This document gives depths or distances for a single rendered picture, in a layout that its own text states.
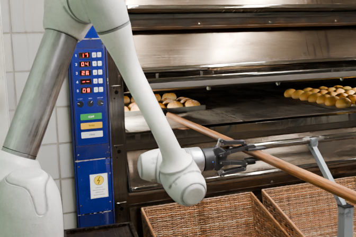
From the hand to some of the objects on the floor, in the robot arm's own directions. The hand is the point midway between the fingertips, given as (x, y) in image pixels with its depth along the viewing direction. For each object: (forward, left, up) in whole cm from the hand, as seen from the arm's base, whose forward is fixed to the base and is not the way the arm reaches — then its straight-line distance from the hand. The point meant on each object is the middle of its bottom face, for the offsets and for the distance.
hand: (255, 153), depth 165 cm
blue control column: (+50, -150, -119) cm, 199 cm away
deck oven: (-46, -154, -119) cm, 201 cm away
